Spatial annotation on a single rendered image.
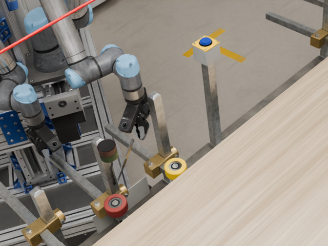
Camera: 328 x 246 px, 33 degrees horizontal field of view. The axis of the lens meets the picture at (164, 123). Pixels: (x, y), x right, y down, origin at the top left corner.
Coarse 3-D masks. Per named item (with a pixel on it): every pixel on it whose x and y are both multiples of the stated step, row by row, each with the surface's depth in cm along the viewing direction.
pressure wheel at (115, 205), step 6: (108, 198) 192; (114, 198) 192; (120, 198) 192; (108, 204) 191; (114, 204) 190; (120, 204) 190; (126, 204) 190; (108, 210) 188; (114, 210) 188; (120, 210) 188; (126, 210) 191; (114, 216) 189; (120, 216) 190; (120, 222) 197
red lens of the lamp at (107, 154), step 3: (114, 147) 177; (99, 150) 177; (111, 150) 176; (114, 150) 177; (99, 153) 178; (102, 153) 176; (105, 153) 176; (108, 153) 176; (111, 153) 177; (114, 153) 178; (102, 156) 177; (105, 156) 177; (108, 156) 177
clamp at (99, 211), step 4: (120, 184) 201; (120, 188) 200; (124, 188) 200; (104, 192) 199; (120, 192) 198; (124, 192) 200; (128, 192) 201; (100, 196) 198; (104, 196) 198; (108, 196) 198; (124, 196) 200; (96, 200) 197; (100, 200) 197; (104, 200) 197; (92, 204) 196; (100, 204) 196; (92, 208) 198; (96, 208) 194; (100, 208) 194; (96, 212) 196; (100, 212) 195; (104, 212) 196; (100, 216) 196; (104, 216) 198
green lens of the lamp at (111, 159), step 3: (117, 150) 180; (117, 153) 180; (114, 156) 178; (117, 156) 180; (102, 159) 179; (105, 159) 178; (108, 159) 178; (111, 159) 178; (114, 159) 179; (105, 162) 179; (108, 162) 179
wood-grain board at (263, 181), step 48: (288, 96) 218; (240, 144) 203; (288, 144) 200; (192, 192) 190; (240, 192) 187; (288, 192) 184; (144, 240) 178; (192, 240) 176; (240, 240) 174; (288, 240) 171
